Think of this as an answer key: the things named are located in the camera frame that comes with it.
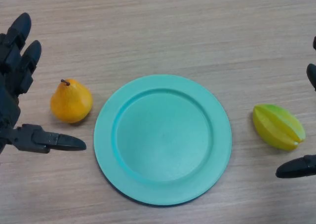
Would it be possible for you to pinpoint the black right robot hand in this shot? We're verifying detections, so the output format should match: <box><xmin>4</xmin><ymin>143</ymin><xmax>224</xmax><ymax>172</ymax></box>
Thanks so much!
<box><xmin>275</xmin><ymin>37</ymin><xmax>316</xmax><ymax>179</ymax></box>

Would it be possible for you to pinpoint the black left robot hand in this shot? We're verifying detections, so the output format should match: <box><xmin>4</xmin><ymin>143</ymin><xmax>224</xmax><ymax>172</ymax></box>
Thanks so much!
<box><xmin>0</xmin><ymin>12</ymin><xmax>87</xmax><ymax>165</ymax></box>

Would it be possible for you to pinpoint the yellow orange pear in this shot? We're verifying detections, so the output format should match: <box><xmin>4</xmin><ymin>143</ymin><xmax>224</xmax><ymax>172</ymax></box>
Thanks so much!
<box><xmin>50</xmin><ymin>79</ymin><xmax>93</xmax><ymax>124</ymax></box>

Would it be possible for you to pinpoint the green round plate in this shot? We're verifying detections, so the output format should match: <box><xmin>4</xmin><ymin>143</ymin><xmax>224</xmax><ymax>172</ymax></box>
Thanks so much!
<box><xmin>93</xmin><ymin>74</ymin><xmax>233</xmax><ymax>207</ymax></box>

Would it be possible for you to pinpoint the yellow green starfruit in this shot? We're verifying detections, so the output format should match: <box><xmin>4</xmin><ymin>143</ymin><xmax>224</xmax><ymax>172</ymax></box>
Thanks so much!
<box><xmin>252</xmin><ymin>104</ymin><xmax>307</xmax><ymax>152</ymax></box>

